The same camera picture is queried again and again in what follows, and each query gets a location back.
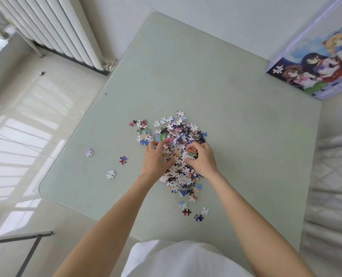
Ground grey metal chair frame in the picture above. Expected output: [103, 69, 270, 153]
[0, 231, 54, 277]

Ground person's left hand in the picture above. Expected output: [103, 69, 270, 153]
[141, 140, 176, 183]

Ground person's left forearm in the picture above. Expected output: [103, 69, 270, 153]
[54, 173, 157, 277]

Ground person's right hand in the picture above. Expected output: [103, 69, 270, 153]
[184, 141, 221, 180]

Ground white radiator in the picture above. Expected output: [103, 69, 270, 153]
[0, 0, 119, 76]

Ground person's white shirt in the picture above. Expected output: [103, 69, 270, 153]
[121, 240, 254, 277]

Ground pile of puzzle pieces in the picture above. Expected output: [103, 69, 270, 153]
[84, 110, 209, 222]

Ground person's right forearm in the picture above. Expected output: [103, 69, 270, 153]
[207, 171, 317, 277]

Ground cartoon print puzzle box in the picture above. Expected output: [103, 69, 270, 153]
[266, 0, 342, 101]

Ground grey patterned curtain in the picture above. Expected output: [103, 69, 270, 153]
[299, 132, 342, 277]

